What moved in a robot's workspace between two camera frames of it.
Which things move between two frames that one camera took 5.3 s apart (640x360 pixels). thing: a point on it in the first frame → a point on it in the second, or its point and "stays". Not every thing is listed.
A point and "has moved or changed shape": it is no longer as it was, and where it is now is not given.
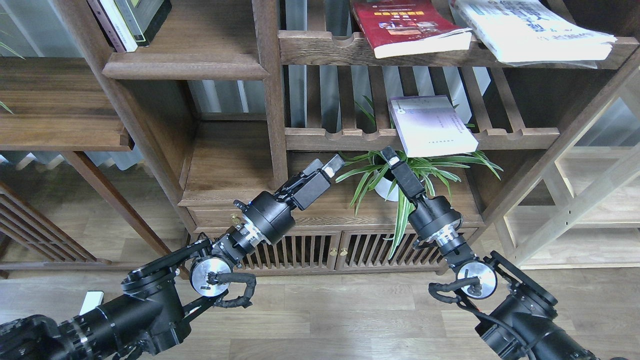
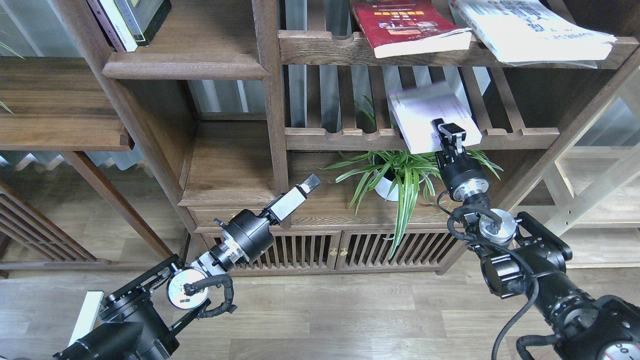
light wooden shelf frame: x=586 y=215 stays
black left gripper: x=272 y=215 → x=248 y=234
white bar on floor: x=93 y=299 stays
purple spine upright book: x=108 y=26 stays
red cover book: x=398 y=27 stays
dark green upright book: x=144 y=18 stays
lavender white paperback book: x=431 y=125 has moved or changed shape
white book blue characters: x=535 y=32 stays
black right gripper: x=429 y=216 → x=458 y=167
